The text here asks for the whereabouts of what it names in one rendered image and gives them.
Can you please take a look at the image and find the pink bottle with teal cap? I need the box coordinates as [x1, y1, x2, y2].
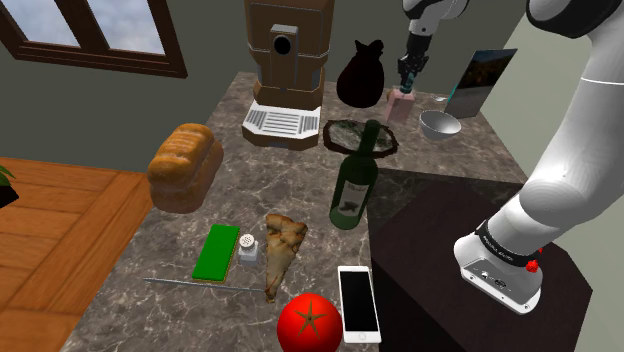
[382, 83, 416, 124]

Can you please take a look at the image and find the black sack-shaped vase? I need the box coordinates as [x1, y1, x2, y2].
[335, 39, 386, 109]

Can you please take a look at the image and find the white bowl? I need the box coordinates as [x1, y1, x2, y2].
[419, 109, 462, 142]

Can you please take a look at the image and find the dark-rimmed plate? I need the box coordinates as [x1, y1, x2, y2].
[322, 118, 400, 158]

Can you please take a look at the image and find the brown coffee machine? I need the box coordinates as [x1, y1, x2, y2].
[241, 0, 336, 152]

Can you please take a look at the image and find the green wine bottle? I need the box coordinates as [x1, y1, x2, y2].
[328, 119, 383, 232]

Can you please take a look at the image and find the dark robot stand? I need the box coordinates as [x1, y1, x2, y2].
[366, 181, 594, 352]

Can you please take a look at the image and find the pizza slice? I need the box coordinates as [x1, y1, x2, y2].
[264, 213, 309, 305]

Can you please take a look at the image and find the brown wooden window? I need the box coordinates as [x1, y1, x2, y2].
[0, 0, 189, 80]

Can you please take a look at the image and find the white smartphone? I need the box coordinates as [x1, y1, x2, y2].
[337, 264, 383, 345]

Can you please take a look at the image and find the white salt shaker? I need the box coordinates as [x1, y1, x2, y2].
[237, 233, 261, 267]

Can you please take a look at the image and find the brown bread loaf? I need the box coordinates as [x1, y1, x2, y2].
[147, 122, 225, 215]

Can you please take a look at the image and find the green sponge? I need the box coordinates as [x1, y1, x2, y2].
[191, 223, 242, 284]

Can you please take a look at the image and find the red tomato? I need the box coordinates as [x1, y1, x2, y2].
[276, 292, 344, 352]

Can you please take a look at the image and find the thin grey skewer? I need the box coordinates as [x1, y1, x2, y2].
[142, 276, 266, 293]

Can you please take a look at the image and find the green potted plant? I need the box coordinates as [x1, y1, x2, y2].
[0, 164, 20, 209]

